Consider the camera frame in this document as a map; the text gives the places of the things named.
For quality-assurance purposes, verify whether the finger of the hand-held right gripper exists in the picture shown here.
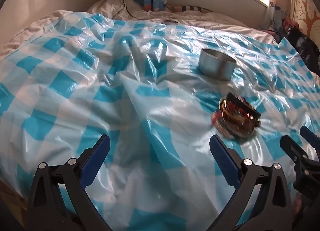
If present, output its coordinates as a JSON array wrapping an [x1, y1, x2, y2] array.
[[279, 135, 312, 171], [299, 125, 320, 153]]

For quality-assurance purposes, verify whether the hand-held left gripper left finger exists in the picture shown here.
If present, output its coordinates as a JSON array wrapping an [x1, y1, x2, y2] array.
[[26, 134, 112, 231]]

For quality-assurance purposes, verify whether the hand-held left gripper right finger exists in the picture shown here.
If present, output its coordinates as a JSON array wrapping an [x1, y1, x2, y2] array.
[[209, 135, 294, 231]]

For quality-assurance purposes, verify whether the jewelry pile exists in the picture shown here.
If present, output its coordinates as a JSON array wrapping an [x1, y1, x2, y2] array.
[[210, 92, 262, 141]]

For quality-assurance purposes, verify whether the round metal tin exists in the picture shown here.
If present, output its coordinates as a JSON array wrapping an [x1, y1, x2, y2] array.
[[198, 48, 237, 82]]

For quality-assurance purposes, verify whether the blue checkered plastic sheet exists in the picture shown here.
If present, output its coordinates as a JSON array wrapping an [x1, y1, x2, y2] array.
[[0, 11, 320, 231]]

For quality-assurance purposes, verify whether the black plastic bag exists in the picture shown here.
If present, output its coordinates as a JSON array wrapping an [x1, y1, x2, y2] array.
[[285, 27, 320, 73]]

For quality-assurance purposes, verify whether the pile of clothes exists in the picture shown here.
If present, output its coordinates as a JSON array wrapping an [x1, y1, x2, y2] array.
[[268, 1, 299, 38]]

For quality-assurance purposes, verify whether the white tree print wardrobe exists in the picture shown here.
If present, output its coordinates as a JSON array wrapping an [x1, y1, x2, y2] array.
[[290, 0, 320, 44]]

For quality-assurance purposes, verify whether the white bed duvet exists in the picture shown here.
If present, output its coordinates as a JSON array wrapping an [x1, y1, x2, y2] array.
[[0, 0, 277, 58]]

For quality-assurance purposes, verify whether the striped pillow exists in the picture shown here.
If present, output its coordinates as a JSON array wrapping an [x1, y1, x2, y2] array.
[[167, 4, 214, 14]]

